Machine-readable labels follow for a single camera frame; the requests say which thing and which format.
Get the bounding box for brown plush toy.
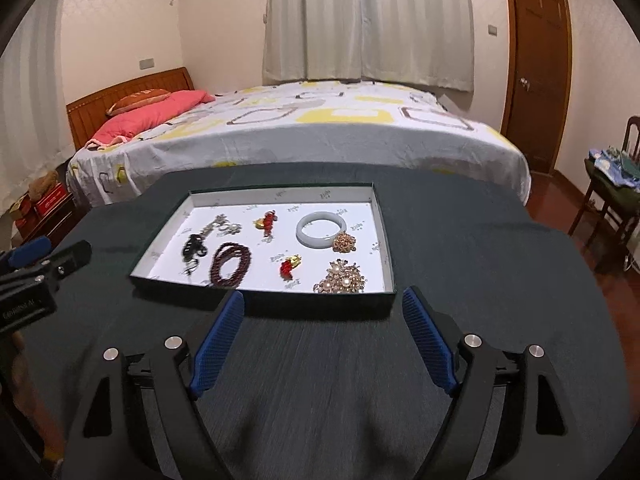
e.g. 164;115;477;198
27;170;60;201

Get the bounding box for wooden chair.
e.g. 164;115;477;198
567;115;640;273

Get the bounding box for wooden nightstand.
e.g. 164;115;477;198
10;195;83;251

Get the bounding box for orange pillow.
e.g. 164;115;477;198
105;88;172;117

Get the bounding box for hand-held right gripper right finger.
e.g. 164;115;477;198
401;286;608;480

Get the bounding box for large pearl brooch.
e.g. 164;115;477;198
313;258;368;295

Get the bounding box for red blanket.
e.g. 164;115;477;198
82;89;217;150

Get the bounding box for pile of clothes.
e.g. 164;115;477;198
585;146;640;188

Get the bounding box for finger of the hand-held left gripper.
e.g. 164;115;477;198
6;237;54;268
42;240;93;282

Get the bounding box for brown wooden door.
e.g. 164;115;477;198
500;0;573;176

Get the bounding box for silver pearl ring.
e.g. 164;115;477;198
214;214;244;239

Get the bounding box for sheer side curtain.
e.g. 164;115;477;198
0;0;76;221

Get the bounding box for dark green jewelry tray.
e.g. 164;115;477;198
130;182;397;318

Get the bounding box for wooden headboard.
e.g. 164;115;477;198
66;66;196;151

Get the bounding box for black pendant with chain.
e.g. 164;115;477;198
180;227;213;278

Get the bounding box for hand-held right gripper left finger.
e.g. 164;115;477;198
60;290;246;480

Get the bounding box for dark red bead bracelet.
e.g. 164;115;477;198
210;241;252;290

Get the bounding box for dark green tablecloth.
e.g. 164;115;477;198
10;160;632;480

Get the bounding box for red gift box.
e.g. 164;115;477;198
34;183;68;218

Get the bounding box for bed with patterned sheet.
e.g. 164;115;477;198
65;79;532;208

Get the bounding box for white window curtain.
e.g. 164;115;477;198
261;0;476;93

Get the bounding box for red and gold charm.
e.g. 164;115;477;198
252;211;278;241
279;254;304;280

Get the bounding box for person's left hand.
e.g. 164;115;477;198
2;330;63;463

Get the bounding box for white jade bangle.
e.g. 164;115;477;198
296;211;347;250

